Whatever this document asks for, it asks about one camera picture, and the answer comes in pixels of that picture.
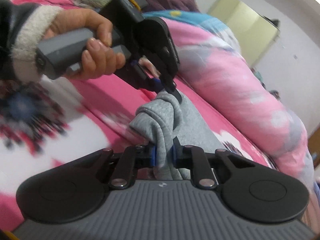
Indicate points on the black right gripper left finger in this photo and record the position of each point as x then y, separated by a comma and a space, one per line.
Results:
76, 189

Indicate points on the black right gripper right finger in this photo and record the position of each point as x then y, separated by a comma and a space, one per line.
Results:
250, 190

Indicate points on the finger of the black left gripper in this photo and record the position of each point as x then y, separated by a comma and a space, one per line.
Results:
170, 86
143, 81

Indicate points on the grey drawstring sweatpants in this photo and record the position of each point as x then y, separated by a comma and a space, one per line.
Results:
164, 119

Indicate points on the person left hand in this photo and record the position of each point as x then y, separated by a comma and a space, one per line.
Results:
98, 58

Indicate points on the pink patchwork quilt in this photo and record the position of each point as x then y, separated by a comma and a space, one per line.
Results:
212, 65

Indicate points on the pink floral fleece blanket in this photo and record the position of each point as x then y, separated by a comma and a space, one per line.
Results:
54, 122

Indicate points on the yellow-green cabinet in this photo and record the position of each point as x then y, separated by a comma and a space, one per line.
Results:
254, 32

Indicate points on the dark sleeve white fleece cuff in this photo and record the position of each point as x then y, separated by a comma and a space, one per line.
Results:
22, 28

